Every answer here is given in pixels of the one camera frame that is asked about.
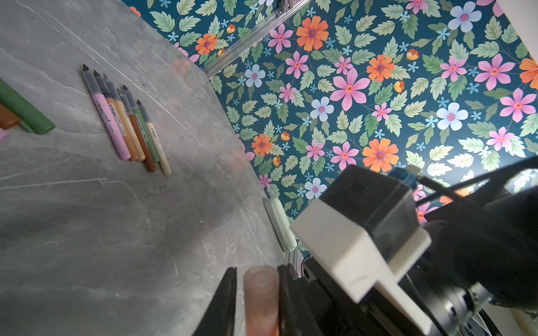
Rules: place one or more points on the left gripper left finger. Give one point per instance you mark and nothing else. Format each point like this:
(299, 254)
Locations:
(219, 318)

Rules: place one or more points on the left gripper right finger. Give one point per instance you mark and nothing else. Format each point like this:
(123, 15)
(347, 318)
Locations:
(294, 316)

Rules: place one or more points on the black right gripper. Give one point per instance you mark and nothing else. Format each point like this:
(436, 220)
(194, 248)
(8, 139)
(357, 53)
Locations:
(336, 314)

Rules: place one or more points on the translucent highlighter cap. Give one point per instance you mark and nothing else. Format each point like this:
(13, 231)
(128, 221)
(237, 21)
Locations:
(261, 289)

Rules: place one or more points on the beige marker pen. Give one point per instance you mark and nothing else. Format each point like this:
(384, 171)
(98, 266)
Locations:
(158, 152)

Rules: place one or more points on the brown pen tan cap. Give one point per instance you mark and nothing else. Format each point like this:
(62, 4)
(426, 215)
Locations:
(137, 134)

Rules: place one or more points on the orange pen brown cap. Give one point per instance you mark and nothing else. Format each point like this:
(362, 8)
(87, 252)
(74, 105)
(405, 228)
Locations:
(112, 105)

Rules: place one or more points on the tan pen lilac cap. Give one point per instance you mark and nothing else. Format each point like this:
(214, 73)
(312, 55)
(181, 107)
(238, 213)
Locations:
(124, 118)

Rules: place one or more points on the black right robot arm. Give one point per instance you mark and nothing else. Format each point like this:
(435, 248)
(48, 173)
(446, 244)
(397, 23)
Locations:
(484, 248)

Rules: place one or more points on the pale green adapter box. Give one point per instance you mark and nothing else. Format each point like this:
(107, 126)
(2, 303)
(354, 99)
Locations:
(281, 224)

